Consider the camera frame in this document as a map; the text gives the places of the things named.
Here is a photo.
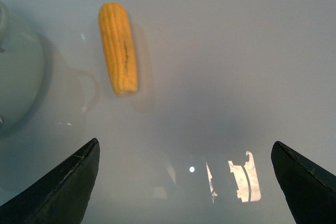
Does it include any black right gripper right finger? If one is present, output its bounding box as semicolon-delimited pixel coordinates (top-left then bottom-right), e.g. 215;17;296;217
271;141;335;223

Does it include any yellow corn cob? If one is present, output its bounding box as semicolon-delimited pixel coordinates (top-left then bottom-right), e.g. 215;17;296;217
98;3;138;97

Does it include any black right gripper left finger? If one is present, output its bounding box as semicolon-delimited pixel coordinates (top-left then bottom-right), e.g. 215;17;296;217
1;138;100;223

